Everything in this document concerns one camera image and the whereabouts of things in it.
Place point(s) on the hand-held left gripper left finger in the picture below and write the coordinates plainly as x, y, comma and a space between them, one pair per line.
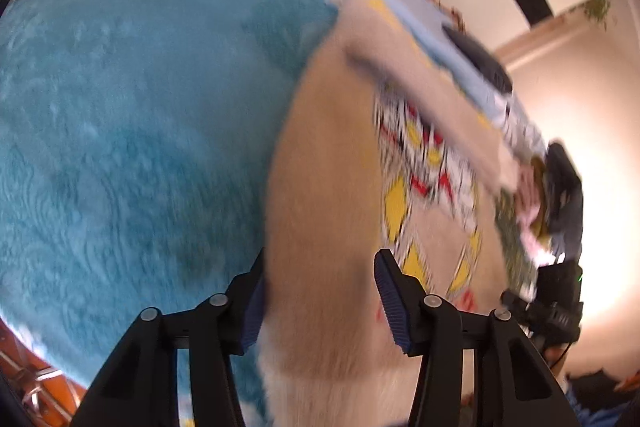
251, 314

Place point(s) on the person's right hand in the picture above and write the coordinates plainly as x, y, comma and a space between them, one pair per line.
531, 212

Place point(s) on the green plant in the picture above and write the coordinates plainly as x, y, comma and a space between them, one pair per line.
598, 9

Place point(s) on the dark cloth pile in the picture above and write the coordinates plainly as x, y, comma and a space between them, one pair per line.
597, 394

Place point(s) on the blue fluffy blanket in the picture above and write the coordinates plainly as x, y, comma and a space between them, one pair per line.
125, 107

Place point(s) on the black flat device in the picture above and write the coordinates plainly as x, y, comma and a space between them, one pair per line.
479, 57

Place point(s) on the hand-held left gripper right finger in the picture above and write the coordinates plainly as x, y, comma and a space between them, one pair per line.
392, 302

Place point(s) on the beige printed sweater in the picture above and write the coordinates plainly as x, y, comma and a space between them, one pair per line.
320, 207

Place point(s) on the orange patterned cloth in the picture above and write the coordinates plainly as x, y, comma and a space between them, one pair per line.
35, 382

